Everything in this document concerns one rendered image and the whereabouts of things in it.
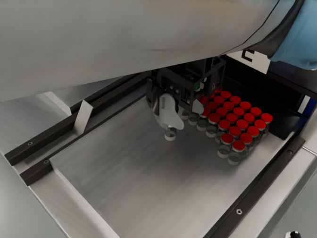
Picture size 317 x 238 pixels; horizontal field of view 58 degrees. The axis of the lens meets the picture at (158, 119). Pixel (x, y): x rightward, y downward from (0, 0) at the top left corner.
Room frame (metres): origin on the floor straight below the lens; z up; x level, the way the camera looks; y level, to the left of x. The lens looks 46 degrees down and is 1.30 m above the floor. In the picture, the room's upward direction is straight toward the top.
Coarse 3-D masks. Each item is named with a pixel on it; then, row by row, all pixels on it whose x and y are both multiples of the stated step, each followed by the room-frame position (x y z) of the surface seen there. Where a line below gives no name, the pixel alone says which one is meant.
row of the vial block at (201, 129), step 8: (184, 112) 0.40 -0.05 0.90; (192, 112) 0.38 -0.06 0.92; (208, 112) 0.37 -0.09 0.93; (192, 120) 0.38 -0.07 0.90; (200, 120) 0.37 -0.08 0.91; (208, 120) 0.36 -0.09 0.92; (216, 120) 0.35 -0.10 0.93; (224, 120) 0.35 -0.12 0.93; (200, 128) 0.37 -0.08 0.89; (208, 128) 0.35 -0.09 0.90; (216, 128) 0.35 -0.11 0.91; (224, 128) 0.34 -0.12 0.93; (232, 128) 0.33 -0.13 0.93; (216, 136) 0.34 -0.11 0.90; (240, 136) 0.32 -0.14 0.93; (248, 136) 0.32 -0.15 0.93; (248, 144) 0.31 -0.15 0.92
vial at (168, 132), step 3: (168, 126) 0.34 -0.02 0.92; (171, 126) 0.34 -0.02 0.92; (165, 129) 0.35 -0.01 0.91; (168, 129) 0.34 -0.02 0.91; (171, 129) 0.34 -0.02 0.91; (174, 129) 0.34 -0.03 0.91; (165, 132) 0.35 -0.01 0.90; (168, 132) 0.34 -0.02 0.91; (171, 132) 0.34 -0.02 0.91; (174, 132) 0.34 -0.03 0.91; (165, 135) 0.35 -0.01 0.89; (168, 135) 0.34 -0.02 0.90; (171, 135) 0.34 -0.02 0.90; (174, 135) 0.34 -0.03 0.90; (165, 138) 0.35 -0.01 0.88; (168, 138) 0.34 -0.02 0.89; (171, 138) 0.34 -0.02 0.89; (174, 138) 0.35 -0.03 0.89
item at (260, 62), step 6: (228, 54) 0.46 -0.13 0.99; (234, 54) 0.45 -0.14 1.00; (240, 54) 0.45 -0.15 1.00; (246, 54) 0.44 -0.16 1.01; (252, 54) 0.43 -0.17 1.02; (258, 54) 0.42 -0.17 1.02; (240, 60) 0.44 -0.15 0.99; (246, 60) 0.44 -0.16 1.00; (252, 60) 0.43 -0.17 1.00; (258, 60) 0.42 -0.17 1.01; (264, 60) 0.41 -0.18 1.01; (270, 60) 0.41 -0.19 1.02; (252, 66) 0.43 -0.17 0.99; (258, 66) 0.42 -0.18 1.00; (264, 66) 0.41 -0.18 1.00; (264, 72) 0.41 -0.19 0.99
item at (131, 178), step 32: (96, 128) 0.34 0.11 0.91; (128, 128) 0.37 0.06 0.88; (160, 128) 0.37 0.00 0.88; (192, 128) 0.37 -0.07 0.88; (64, 160) 0.29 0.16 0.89; (96, 160) 0.30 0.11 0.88; (128, 160) 0.30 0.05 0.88; (160, 160) 0.30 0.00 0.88; (192, 160) 0.30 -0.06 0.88; (224, 160) 0.30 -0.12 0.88; (256, 160) 0.30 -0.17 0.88; (96, 192) 0.24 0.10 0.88; (128, 192) 0.24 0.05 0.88; (160, 192) 0.24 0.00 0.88; (192, 192) 0.24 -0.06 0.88; (224, 192) 0.24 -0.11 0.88; (128, 224) 0.18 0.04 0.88; (160, 224) 0.18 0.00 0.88; (192, 224) 0.18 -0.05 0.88
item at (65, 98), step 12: (84, 84) 0.51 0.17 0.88; (96, 84) 0.51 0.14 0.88; (108, 84) 0.47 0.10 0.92; (120, 84) 0.49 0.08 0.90; (48, 96) 0.47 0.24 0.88; (60, 96) 0.47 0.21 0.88; (72, 96) 0.47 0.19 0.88; (84, 96) 0.47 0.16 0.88; (96, 96) 0.44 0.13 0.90; (60, 108) 0.43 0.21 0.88; (72, 108) 0.40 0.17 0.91
